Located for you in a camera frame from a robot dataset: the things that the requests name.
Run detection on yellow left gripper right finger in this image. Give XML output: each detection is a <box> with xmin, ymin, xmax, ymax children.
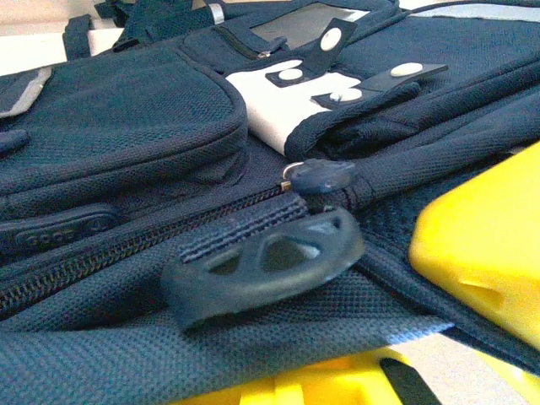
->
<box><xmin>273</xmin><ymin>348</ymin><xmax>442</xmax><ymax>405</ymax></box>

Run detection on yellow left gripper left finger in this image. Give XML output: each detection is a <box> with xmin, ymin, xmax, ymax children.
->
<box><xmin>168</xmin><ymin>375</ymin><xmax>278</xmax><ymax>405</ymax></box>

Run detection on navy blue backpack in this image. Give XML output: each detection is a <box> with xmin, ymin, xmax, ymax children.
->
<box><xmin>0</xmin><ymin>0</ymin><xmax>540</xmax><ymax>405</ymax></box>

